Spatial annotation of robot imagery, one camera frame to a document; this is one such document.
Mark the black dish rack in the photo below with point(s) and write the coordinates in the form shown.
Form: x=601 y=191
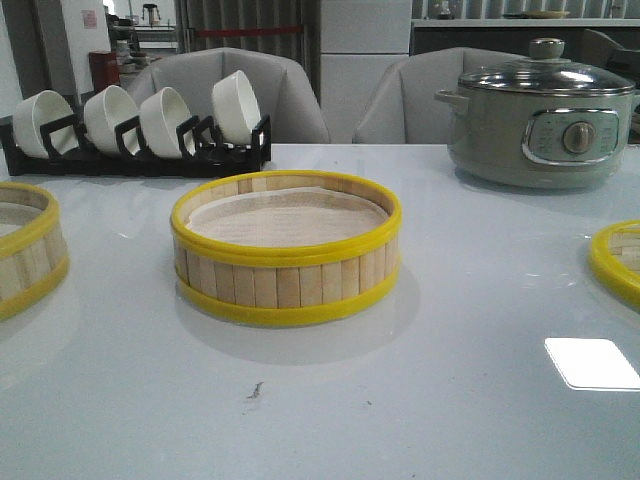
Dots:
x=204 y=154

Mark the red fire extinguisher box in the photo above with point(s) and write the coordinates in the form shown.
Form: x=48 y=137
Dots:
x=104 y=69

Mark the bamboo steamer tier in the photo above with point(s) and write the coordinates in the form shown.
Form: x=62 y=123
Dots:
x=286 y=248
x=34 y=253

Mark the glass pot lid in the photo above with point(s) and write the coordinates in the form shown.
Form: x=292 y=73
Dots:
x=546 y=71

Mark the right grey chair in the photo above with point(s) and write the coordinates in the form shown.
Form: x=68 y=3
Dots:
x=402 y=109

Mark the grey chair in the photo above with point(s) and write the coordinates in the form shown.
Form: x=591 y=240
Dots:
x=281 y=86
x=402 y=109

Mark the white bowl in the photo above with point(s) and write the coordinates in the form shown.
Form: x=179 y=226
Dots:
x=103 y=112
x=160 y=115
x=235 y=107
x=31 y=114

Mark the left grey chair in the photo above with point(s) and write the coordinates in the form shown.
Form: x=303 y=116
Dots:
x=281 y=86

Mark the grey electric cooking pot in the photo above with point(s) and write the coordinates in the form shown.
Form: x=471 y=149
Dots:
x=537 y=140

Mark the bamboo steamer lid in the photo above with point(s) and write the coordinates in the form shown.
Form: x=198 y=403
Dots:
x=614 y=260

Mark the white cabinet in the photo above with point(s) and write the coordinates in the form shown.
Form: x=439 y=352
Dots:
x=359 y=40

